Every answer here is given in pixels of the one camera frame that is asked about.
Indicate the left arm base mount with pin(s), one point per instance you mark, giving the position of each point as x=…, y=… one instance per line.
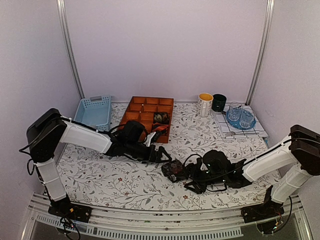
x=65, y=208

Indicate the dark floral necktie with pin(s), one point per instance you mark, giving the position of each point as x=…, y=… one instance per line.
x=175, y=171

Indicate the blue glass tray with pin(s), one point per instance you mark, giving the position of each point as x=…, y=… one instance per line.
x=236, y=124

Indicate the white checked dish towel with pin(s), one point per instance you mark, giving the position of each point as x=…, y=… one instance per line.
x=229, y=132

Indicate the aluminium front rail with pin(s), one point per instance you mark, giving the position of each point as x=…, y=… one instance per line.
x=124, y=224

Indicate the clear drinking glass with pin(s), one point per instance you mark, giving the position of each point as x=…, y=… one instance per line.
x=246, y=118
x=234, y=111

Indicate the dark green mug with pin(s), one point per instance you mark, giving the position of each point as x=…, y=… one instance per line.
x=219, y=102

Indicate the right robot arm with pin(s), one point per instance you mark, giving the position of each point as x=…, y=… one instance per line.
x=300, y=149

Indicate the clear drinking glass left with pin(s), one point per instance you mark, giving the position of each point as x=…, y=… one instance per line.
x=234, y=111

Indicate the clear drinking glass right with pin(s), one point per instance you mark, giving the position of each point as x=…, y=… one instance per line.
x=246, y=118

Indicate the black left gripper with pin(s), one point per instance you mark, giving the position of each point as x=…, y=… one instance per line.
x=152, y=158

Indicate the right aluminium frame post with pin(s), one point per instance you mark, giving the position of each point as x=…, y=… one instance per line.
x=262, y=49

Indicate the orange wooden divider tray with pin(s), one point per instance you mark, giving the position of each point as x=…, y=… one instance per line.
x=142, y=109

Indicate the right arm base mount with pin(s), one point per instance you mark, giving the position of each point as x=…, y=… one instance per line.
x=262, y=211

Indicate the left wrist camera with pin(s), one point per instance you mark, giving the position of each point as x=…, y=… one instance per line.
x=152, y=137

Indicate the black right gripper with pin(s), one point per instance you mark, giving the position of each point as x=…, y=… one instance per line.
x=198, y=189

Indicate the rolled olive patterned tie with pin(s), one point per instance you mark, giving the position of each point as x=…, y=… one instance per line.
x=161, y=118

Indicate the left aluminium frame post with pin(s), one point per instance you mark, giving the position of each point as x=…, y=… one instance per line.
x=62, y=14

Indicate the white mug yellow inside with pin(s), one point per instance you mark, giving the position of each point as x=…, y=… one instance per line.
x=205, y=101

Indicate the rolled orange striped tie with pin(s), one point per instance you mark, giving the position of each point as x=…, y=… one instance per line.
x=160, y=129

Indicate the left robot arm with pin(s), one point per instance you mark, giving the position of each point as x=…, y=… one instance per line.
x=52, y=132

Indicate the aluminium frame post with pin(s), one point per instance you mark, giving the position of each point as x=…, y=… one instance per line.
x=262, y=49
x=62, y=14

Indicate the floral patterned tablecloth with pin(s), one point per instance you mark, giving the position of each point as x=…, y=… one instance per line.
x=92, y=178

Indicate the light blue plastic basket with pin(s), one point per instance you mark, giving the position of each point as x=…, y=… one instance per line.
x=95, y=112

